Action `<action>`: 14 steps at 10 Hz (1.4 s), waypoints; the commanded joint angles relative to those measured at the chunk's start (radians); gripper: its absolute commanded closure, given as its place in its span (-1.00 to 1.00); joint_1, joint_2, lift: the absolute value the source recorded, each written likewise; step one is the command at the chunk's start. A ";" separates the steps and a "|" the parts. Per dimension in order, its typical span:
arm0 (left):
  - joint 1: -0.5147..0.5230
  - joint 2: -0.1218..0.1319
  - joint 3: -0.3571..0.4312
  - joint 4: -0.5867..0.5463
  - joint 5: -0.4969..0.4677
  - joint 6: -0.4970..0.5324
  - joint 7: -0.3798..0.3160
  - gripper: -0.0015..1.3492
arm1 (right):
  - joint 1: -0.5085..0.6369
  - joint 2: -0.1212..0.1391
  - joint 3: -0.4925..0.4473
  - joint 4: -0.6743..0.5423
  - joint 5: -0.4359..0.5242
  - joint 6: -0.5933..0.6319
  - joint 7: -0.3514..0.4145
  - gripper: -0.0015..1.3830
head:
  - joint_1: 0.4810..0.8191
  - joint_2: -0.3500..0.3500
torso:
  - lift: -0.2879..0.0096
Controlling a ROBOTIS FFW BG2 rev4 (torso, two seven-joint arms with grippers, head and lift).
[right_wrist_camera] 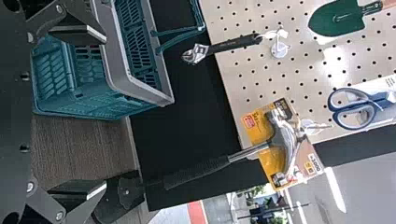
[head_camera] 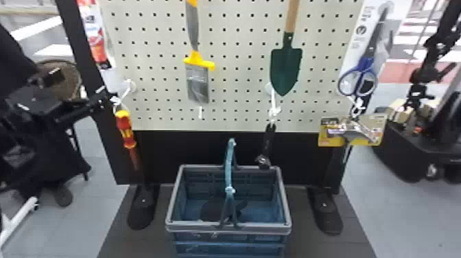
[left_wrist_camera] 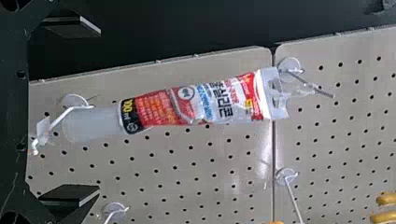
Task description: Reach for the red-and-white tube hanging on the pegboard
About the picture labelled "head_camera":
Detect black hand tool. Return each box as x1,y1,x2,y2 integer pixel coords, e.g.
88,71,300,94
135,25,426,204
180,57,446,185
254,121,278,170

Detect grey pliers on yellow card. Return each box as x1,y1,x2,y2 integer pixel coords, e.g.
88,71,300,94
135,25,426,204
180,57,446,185
317,113,389,148

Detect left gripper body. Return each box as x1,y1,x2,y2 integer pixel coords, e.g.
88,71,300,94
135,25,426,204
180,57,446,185
50,99,92,124

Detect yellow handled brush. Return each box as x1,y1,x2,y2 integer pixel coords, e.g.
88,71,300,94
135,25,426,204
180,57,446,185
182,0,217,105

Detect green trowel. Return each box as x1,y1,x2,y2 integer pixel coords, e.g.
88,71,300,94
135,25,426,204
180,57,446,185
269,0,304,97

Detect blue scissors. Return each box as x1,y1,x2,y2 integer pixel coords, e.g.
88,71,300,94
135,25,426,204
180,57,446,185
336,0,407,121

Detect red yellow screwdriver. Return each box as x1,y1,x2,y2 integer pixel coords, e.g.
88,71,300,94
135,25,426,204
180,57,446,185
114,109,142,171

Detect blue basket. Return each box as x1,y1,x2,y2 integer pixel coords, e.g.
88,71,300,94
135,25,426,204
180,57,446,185
164,137,294,258

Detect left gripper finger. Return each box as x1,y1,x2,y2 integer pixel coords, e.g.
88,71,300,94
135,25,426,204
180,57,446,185
84,97,113,112
93,85,110,99

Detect red carded roller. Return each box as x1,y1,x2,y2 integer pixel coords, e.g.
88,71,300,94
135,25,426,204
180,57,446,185
77,0,127,95

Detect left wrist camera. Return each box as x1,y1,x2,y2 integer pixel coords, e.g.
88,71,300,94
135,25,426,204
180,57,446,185
6,86,63,117

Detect white pegboard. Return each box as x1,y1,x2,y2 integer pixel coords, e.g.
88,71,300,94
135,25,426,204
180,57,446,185
54,0,366,236

